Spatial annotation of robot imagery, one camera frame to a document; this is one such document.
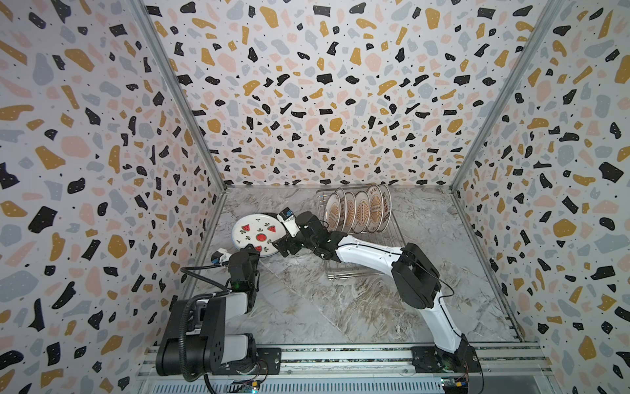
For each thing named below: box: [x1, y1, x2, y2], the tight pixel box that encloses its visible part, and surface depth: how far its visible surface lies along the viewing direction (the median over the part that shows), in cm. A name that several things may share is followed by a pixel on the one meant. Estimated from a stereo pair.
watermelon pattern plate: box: [231, 214, 288, 258], surface depth 96 cm
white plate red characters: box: [351, 190, 371, 234], surface depth 103 cm
